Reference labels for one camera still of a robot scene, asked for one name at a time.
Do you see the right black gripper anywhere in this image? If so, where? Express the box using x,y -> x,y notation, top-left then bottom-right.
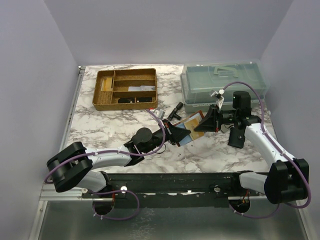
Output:
194,104 -> 238,133

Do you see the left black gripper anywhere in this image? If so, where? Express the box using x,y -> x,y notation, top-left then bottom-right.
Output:
143,119 -> 191,154

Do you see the blue credit card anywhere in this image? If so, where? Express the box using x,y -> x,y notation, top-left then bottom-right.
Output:
178,134 -> 193,146

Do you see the tan credit card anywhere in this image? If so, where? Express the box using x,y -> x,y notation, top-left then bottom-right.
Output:
184,118 -> 205,141

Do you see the brown leather card holder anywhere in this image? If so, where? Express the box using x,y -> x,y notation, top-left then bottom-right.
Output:
172,110 -> 205,147

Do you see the gold card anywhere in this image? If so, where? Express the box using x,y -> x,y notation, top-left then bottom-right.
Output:
101,76 -> 113,92

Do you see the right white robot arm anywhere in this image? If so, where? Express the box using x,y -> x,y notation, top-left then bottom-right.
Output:
194,90 -> 310,204

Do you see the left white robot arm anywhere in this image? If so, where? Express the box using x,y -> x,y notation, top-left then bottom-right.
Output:
46,120 -> 191,198

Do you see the grey card wallet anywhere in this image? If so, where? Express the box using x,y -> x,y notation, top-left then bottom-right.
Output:
220,124 -> 233,134

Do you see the white card in tray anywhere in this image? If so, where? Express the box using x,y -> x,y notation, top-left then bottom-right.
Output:
128,85 -> 156,92

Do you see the black T-shaped pipe fitting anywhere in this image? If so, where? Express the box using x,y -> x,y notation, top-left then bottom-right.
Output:
167,102 -> 184,121

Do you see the black snap wallet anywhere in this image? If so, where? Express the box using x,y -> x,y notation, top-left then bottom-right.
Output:
228,127 -> 246,149

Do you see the clear lidded plastic box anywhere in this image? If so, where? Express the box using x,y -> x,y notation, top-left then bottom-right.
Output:
180,59 -> 270,114

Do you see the black item in tray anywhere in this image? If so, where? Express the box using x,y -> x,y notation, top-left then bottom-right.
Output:
117,97 -> 153,104

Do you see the brown cork organizer tray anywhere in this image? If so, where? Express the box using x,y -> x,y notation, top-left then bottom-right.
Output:
92,68 -> 158,111

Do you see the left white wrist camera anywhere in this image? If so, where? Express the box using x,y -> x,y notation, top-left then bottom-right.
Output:
153,107 -> 166,120

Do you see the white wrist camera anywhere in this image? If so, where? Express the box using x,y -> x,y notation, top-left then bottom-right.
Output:
153,107 -> 166,120
210,89 -> 225,110

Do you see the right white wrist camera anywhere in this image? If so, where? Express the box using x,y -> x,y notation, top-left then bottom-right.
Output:
210,89 -> 225,110

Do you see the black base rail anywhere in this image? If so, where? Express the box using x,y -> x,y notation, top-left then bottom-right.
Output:
51,171 -> 267,210

